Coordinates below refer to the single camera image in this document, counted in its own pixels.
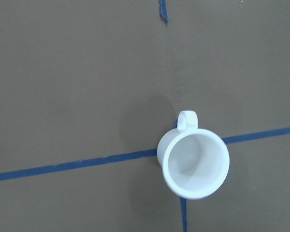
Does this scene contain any white ceramic cup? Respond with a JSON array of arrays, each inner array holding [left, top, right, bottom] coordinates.
[[157, 110, 230, 200]]

